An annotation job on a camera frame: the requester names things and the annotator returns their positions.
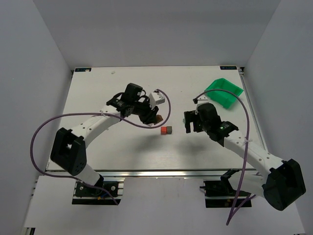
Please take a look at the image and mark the green plastic bin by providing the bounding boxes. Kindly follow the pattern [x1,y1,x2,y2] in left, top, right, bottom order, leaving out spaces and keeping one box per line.
[205,78,244,109]

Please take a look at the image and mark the brown wood block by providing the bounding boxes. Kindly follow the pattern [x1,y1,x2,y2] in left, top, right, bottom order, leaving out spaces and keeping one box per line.
[156,115,163,123]

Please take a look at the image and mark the olive wood block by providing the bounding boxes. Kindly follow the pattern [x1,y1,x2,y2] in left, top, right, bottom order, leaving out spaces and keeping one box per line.
[166,126,173,134]

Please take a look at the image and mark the red wood cube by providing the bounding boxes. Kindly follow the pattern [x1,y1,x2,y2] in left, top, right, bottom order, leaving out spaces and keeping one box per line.
[160,126,167,135]

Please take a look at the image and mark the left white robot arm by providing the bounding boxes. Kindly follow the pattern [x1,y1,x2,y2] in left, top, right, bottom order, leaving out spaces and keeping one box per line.
[50,83,165,188]

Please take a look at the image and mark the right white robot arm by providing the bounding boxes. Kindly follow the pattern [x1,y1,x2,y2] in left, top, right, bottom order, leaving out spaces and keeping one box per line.
[184,103,306,211]

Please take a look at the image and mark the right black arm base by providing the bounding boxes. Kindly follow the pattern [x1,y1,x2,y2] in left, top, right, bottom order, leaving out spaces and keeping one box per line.
[199,169,241,209]

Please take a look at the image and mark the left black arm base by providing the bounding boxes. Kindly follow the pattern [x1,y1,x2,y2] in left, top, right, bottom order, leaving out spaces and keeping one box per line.
[72,181,124,206]

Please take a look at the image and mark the right blue corner label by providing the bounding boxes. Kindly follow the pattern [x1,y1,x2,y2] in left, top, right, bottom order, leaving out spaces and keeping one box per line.
[220,66,237,70]

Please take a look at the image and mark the blue corner label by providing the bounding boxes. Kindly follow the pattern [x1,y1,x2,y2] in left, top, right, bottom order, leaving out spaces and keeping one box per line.
[74,68,91,72]
[220,66,237,70]

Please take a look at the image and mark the left blue corner label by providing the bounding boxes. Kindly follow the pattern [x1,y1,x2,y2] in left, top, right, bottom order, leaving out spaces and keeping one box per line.
[74,68,91,72]

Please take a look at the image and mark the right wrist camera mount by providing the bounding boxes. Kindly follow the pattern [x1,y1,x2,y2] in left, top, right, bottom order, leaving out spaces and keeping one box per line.
[193,95,209,104]

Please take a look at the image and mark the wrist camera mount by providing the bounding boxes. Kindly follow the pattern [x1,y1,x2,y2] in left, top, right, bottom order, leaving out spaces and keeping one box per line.
[193,95,209,104]
[148,91,165,109]

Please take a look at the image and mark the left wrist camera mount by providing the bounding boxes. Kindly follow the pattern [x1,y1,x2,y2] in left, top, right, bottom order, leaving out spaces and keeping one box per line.
[148,91,165,109]

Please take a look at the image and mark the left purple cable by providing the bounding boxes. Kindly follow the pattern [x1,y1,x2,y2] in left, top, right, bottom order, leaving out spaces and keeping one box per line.
[30,88,171,205]

